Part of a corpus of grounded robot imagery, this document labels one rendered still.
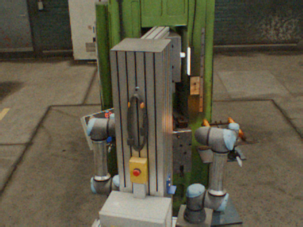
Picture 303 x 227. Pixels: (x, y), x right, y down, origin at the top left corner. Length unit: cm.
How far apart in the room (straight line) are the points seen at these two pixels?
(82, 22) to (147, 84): 688
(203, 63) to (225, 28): 592
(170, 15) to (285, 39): 673
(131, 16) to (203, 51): 72
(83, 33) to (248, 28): 385
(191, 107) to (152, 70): 187
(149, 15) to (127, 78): 150
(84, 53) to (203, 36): 560
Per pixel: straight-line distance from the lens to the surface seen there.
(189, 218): 257
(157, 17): 331
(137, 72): 182
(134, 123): 192
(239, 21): 943
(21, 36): 973
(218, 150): 230
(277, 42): 981
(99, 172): 258
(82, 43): 874
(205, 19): 342
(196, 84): 354
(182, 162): 364
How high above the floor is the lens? 249
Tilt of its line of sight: 24 degrees down
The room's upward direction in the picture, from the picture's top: 2 degrees counter-clockwise
